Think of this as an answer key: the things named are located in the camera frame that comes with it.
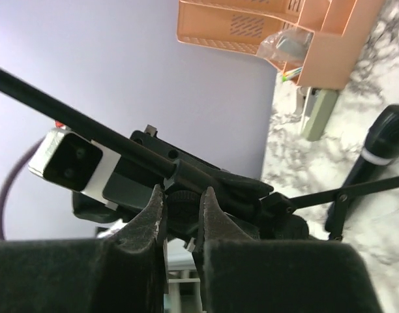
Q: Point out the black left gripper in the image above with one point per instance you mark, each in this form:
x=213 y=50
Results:
x=253 y=205

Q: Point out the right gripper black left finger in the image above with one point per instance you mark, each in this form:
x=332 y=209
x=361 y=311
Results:
x=125 y=272

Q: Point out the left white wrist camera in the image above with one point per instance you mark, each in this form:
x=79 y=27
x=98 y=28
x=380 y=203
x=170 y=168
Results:
x=67 y=159

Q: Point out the pens in organizer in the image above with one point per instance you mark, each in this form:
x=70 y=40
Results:
x=290 y=74

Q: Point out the grey green stapler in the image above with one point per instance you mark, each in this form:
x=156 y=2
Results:
x=317 y=109

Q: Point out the orange plastic file organizer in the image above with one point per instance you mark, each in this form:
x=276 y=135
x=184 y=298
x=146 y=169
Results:
x=339 y=30

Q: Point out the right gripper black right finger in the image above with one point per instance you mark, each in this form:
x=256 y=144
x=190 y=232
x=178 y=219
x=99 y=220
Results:
x=242 y=274

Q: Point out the small black tripod stand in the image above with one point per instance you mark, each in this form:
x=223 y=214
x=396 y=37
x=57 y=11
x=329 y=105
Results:
x=93 y=130

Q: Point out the black microphone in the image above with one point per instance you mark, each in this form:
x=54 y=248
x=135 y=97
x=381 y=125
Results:
x=380 y=149

